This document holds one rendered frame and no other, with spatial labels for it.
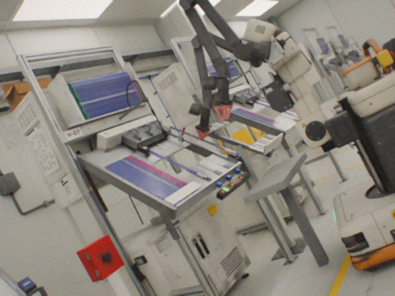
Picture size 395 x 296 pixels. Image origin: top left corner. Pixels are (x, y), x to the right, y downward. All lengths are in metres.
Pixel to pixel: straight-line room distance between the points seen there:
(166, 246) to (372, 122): 1.25
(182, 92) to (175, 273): 1.79
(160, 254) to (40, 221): 1.75
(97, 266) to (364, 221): 1.21
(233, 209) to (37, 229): 1.79
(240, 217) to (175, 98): 1.25
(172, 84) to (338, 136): 1.97
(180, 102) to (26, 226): 1.77
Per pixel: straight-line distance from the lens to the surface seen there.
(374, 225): 1.84
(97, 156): 2.20
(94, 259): 1.64
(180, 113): 3.44
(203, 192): 1.98
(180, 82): 3.37
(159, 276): 2.11
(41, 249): 3.55
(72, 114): 2.30
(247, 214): 3.42
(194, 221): 2.31
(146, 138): 2.31
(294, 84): 1.95
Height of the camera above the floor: 0.91
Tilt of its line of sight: level
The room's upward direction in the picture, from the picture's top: 28 degrees counter-clockwise
